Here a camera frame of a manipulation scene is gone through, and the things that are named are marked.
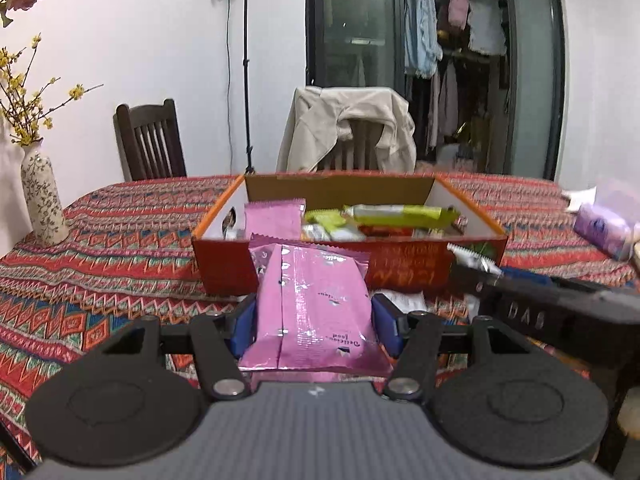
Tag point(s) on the white hanging garment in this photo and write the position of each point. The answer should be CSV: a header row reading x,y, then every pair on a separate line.
x,y
486,34

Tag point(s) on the patterned red tablecloth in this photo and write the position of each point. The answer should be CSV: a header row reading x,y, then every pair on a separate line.
x,y
129,253

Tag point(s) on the pink snack packet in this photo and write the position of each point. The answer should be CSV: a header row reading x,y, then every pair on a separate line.
x,y
275,218
313,311

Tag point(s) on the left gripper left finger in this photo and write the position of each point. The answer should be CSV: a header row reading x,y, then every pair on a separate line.
x,y
216,341

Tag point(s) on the light blue hanging shirt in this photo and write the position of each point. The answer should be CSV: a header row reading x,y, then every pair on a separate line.
x,y
421,47

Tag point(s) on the pink hanging garment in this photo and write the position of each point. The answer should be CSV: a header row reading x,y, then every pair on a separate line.
x,y
458,11

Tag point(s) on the purple tissue pack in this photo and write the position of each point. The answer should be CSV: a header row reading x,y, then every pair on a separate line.
x,y
606,230

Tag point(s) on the dark framed glass door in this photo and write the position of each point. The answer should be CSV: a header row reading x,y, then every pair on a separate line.
x,y
484,79

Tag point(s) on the yellow flower branches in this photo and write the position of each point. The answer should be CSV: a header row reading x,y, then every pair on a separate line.
x,y
24,111

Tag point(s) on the red white snack bag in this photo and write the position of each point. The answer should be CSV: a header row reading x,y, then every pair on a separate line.
x,y
385,231

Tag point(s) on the chair with beige jacket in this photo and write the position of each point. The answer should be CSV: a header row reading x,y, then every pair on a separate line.
x,y
356,153

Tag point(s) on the studio light on stand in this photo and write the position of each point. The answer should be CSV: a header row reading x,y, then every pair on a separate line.
x,y
250,167

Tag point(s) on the green white snack packet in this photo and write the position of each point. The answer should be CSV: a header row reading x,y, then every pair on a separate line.
x,y
403,216

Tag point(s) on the orange cardboard box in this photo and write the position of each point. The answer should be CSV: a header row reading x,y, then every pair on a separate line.
x,y
408,264

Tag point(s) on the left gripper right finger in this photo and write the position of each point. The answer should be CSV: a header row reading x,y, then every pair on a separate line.
x,y
415,341

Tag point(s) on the silver white snack packet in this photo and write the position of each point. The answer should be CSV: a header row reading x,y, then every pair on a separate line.
x,y
472,260

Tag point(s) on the white floral ceramic vase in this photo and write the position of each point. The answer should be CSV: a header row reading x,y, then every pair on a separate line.
x,y
41,196

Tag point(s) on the beige jacket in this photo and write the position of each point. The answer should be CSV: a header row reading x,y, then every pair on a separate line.
x,y
321,118

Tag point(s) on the dark wooden chair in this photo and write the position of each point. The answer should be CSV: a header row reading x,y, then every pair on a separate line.
x,y
149,135

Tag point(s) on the white tissue paper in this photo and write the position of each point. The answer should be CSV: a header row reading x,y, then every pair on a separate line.
x,y
575,199

